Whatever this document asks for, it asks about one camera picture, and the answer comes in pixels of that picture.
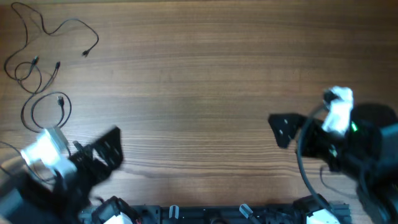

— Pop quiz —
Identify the thin black usb cable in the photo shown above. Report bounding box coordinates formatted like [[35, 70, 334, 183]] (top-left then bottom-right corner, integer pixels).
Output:
[[14, 61, 81, 181], [2, 2, 100, 94]]

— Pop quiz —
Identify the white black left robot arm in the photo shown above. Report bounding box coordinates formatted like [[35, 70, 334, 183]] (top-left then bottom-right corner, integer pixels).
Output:
[[1, 126, 142, 223]]

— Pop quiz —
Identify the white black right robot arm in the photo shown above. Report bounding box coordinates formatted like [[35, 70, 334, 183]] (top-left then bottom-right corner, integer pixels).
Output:
[[268, 103, 397, 223]]

